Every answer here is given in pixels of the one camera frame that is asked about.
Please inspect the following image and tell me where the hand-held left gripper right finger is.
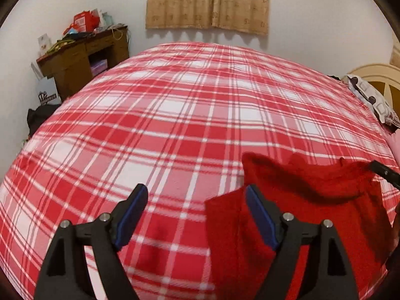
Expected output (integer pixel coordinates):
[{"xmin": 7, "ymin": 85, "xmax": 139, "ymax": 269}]
[{"xmin": 244, "ymin": 184, "xmax": 360, "ymax": 300}]

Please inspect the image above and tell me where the white paper bag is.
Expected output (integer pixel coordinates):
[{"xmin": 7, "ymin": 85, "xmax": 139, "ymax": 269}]
[{"xmin": 30, "ymin": 62, "xmax": 61, "ymax": 105}]

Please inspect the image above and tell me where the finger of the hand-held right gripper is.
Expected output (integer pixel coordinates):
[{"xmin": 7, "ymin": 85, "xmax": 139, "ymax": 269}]
[{"xmin": 368, "ymin": 160, "xmax": 400, "ymax": 191}]

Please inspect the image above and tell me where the purple box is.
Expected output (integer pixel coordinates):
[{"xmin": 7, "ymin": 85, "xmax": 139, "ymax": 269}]
[{"xmin": 89, "ymin": 59, "xmax": 108, "ymax": 77}]

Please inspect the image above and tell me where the red plaid bed sheet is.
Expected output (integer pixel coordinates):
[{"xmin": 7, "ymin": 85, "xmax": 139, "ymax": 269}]
[{"xmin": 0, "ymin": 41, "xmax": 400, "ymax": 300}]

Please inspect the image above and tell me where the grey patterned pillow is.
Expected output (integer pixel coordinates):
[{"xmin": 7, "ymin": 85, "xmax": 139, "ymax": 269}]
[{"xmin": 342, "ymin": 74, "xmax": 400, "ymax": 129}]

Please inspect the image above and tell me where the red embroidered sweater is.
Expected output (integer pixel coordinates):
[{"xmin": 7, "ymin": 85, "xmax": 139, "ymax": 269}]
[{"xmin": 204, "ymin": 151, "xmax": 396, "ymax": 300}]

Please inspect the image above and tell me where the brown wooden desk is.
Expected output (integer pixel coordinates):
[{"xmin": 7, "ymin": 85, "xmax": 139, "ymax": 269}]
[{"xmin": 36, "ymin": 25, "xmax": 130, "ymax": 101}]

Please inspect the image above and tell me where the beige floral window curtain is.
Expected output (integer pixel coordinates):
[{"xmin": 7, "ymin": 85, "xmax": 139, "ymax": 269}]
[{"xmin": 145, "ymin": 0, "xmax": 270, "ymax": 36}]

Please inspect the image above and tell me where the cream wooden headboard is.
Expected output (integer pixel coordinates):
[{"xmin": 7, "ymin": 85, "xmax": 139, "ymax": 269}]
[{"xmin": 345, "ymin": 39, "xmax": 400, "ymax": 110}]

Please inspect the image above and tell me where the white greeting card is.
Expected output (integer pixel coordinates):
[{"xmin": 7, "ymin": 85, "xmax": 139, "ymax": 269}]
[{"xmin": 37, "ymin": 34, "xmax": 52, "ymax": 55}]

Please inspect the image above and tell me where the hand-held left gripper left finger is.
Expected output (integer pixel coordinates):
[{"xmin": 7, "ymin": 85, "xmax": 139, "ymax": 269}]
[{"xmin": 34, "ymin": 184, "xmax": 149, "ymax": 300}]

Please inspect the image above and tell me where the red gift box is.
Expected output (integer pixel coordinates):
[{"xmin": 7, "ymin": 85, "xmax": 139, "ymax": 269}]
[{"xmin": 64, "ymin": 11, "xmax": 101, "ymax": 35}]

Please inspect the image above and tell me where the black bag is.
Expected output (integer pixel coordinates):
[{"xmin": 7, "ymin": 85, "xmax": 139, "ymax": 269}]
[{"xmin": 26, "ymin": 104, "xmax": 60, "ymax": 138}]

